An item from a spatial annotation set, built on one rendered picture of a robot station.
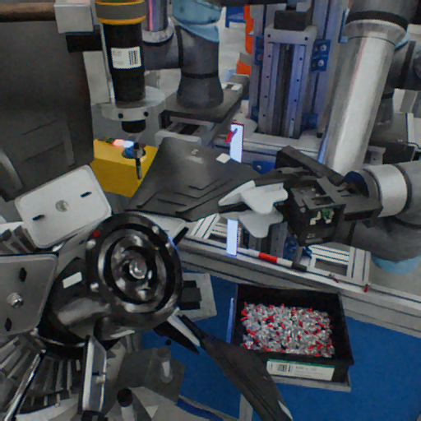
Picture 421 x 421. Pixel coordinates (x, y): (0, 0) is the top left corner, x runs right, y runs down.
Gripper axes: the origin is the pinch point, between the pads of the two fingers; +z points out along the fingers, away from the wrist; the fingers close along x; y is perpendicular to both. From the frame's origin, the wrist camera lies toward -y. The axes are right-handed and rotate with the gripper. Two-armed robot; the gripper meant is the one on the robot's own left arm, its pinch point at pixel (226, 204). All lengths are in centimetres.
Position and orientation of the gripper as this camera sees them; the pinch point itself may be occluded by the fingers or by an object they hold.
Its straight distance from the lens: 57.1
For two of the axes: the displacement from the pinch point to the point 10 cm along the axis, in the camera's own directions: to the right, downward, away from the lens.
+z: -9.7, 1.4, -2.0
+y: 2.4, 6.5, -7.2
